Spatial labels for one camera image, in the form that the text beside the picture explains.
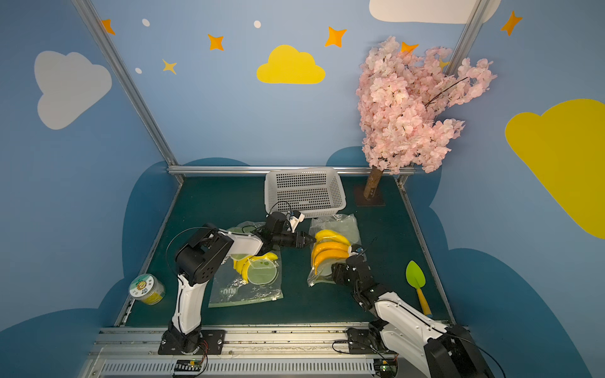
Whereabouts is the yellow banana bunch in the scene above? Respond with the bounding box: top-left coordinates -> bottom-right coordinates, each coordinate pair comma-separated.
311,230 -> 352,274
233,252 -> 279,285

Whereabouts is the clear zip-top bag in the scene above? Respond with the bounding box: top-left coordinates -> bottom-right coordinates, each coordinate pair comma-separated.
307,214 -> 361,287

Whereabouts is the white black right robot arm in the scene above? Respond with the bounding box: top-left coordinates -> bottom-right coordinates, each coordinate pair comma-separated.
332,255 -> 494,377

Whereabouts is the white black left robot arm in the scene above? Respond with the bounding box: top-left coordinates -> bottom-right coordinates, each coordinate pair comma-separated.
172,212 -> 316,336

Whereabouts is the green printed zip-top bag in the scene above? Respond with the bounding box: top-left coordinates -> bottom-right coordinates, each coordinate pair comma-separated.
209,247 -> 283,308

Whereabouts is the white perforated plastic basket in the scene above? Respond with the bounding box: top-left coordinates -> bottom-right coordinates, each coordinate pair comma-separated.
264,167 -> 347,218

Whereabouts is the right circuit board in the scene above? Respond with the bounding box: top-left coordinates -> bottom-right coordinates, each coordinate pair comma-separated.
373,359 -> 398,378

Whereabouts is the circuit board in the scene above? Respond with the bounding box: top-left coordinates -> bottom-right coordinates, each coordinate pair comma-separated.
172,359 -> 203,377
373,359 -> 398,378

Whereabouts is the left circuit board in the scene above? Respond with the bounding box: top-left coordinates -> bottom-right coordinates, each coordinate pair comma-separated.
172,359 -> 203,377

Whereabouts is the artificial pink blossom tree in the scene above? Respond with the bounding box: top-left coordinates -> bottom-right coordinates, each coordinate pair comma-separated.
356,36 -> 496,198

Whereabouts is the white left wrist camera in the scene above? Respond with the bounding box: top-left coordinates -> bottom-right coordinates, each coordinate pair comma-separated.
288,210 -> 305,232

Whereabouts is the green toy shovel yellow handle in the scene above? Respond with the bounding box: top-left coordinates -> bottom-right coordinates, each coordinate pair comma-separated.
405,261 -> 433,318

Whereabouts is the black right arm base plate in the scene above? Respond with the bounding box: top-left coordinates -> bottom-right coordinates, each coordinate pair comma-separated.
346,328 -> 384,354

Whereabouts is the dark square tree base plate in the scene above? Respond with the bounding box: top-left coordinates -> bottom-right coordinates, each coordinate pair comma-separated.
354,186 -> 385,207

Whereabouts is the aluminium right frame rail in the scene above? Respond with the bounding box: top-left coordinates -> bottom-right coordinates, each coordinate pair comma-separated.
395,175 -> 457,324

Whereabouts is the aluminium frame rail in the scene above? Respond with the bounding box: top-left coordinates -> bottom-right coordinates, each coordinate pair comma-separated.
395,175 -> 457,324
167,164 -> 417,178

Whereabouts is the aluminium back frame rail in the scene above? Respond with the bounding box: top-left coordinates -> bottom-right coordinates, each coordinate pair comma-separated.
167,164 -> 417,178

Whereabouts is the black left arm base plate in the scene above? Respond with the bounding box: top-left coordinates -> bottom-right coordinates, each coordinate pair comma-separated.
158,329 -> 226,356

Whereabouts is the aluminium front rail bed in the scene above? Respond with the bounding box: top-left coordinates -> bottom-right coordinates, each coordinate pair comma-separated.
77,322 -> 488,378

